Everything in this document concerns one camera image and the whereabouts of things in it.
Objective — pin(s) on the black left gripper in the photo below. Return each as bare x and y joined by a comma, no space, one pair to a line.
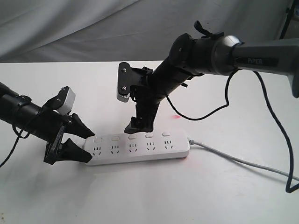
53,126

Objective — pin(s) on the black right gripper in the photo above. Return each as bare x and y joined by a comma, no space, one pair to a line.
145,97

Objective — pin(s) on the white five-outlet power strip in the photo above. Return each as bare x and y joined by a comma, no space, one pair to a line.
127,148

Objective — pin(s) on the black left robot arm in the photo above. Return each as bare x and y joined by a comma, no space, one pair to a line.
21,113

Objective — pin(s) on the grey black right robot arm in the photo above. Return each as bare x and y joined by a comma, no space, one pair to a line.
213,53

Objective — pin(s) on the grey backdrop cloth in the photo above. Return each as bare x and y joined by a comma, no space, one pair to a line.
35,31

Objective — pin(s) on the black tripod stand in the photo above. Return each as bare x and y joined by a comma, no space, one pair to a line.
289,15

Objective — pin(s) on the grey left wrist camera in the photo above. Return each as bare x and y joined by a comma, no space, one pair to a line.
67,99

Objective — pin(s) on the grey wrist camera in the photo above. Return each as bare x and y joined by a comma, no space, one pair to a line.
67,99
123,82

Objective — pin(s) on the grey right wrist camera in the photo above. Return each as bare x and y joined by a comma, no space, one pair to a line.
123,82

